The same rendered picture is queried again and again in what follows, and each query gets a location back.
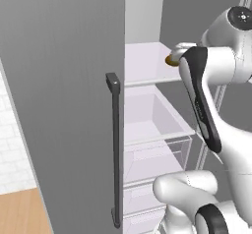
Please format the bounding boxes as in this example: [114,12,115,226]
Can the brown round food item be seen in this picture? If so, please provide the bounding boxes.
[164,54,181,67]

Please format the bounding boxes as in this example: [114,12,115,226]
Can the clear fridge drawer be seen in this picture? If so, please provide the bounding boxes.
[123,136,194,185]
[123,178,169,234]

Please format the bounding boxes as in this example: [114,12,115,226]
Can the grey fridge door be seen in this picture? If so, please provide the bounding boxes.
[0,0,127,234]

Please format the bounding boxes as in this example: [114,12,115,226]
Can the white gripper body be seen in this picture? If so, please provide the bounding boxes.
[170,41,198,66]

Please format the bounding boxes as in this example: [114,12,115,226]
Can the dark grey door handle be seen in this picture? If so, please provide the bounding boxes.
[104,72,124,229]

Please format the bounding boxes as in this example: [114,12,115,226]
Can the grey fridge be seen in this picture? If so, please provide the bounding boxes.
[123,0,252,234]

